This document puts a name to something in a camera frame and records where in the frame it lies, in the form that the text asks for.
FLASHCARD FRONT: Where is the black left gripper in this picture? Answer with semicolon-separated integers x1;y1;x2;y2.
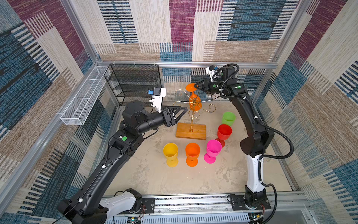
135;106;186;138

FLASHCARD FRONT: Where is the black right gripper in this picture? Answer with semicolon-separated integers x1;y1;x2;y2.
193;79;226;94

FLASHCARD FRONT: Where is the orange wine glass back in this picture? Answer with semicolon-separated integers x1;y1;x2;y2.
186;83;202;112

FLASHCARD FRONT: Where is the orange wine glass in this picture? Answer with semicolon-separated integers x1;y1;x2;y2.
186;83;202;112
185;143;200;167

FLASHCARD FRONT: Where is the yellow wine glass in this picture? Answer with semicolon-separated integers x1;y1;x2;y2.
163;143;179;168

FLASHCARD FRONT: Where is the green wine glass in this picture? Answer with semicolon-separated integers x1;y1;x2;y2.
222;112;236;127

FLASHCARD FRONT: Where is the magenta wine glass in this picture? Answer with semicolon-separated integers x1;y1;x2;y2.
204;140;222;164

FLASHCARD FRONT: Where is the red wine glass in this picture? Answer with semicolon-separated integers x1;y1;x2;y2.
216;124;233;147

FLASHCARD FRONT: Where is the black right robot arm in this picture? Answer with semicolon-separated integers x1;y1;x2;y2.
194;63;294;210

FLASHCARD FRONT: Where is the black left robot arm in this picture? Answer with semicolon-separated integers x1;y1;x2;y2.
57;100;187;224

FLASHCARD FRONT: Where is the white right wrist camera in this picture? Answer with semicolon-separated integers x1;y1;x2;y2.
205;65;220;82

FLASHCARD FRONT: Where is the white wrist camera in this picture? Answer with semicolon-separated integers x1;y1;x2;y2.
205;65;220;82
147;87;167;113

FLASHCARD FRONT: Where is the gold wire wine glass rack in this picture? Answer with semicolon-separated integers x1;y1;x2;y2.
173;89;216;140

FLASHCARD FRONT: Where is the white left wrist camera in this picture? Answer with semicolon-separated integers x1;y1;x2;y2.
147;87;167;113

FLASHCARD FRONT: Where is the black wire shelf rack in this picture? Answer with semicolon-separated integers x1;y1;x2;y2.
104;64;162;107

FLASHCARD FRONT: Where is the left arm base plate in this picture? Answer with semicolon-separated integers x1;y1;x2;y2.
133;197;155;214

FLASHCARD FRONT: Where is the white wire mesh basket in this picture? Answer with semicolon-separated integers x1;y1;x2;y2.
61;66;109;126

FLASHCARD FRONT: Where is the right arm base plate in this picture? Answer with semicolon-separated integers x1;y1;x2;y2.
227;194;271;211

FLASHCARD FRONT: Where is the aluminium front rail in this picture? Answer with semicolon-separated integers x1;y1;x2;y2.
106;191;319;224

